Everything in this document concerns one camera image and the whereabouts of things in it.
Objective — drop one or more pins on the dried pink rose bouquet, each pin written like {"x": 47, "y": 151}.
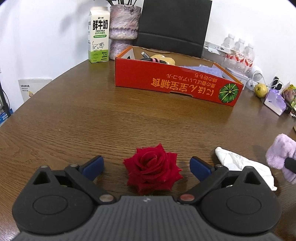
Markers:
{"x": 122, "y": 2}

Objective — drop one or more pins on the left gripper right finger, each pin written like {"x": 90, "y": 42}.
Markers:
{"x": 209, "y": 176}

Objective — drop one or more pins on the clear water bottle right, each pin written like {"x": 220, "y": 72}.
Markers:
{"x": 249, "y": 56}

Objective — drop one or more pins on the red artificial rose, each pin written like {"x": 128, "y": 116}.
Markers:
{"x": 152, "y": 169}

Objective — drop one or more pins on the white marbled cloth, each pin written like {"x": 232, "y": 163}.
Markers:
{"x": 236, "y": 162}

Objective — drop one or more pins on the clear water bottle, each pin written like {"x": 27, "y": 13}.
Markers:
{"x": 228, "y": 44}
{"x": 238, "y": 56}
{"x": 249, "y": 56}

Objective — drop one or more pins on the black paper shopping bag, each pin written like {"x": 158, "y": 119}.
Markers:
{"x": 174, "y": 26}

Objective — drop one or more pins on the purple white tissue pack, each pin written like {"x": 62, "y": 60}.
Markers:
{"x": 275, "y": 102}

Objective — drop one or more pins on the yellow white plush toy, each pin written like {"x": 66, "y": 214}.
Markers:
{"x": 168, "y": 60}

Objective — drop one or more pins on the purple textured vase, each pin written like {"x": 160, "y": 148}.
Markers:
{"x": 124, "y": 24}

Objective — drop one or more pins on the orange cardboard pumpkin box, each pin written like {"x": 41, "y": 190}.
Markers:
{"x": 134, "y": 68}

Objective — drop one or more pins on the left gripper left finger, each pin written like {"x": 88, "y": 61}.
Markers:
{"x": 82, "y": 177}

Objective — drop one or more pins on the white pink flat carton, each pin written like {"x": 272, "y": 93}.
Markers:
{"x": 213, "y": 48}

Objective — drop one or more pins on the lavender fluffy towel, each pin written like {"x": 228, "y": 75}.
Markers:
{"x": 283, "y": 147}

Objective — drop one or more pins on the clear water bottle middle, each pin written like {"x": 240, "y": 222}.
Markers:
{"x": 238, "y": 56}

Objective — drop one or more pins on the clear water bottle left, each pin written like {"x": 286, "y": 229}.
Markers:
{"x": 228, "y": 44}

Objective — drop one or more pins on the colourful snack packet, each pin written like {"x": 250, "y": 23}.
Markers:
{"x": 289, "y": 98}

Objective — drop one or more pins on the white green milk carton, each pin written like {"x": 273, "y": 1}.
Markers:
{"x": 98, "y": 34}

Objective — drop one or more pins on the yellow green pear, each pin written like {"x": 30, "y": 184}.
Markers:
{"x": 261, "y": 90}

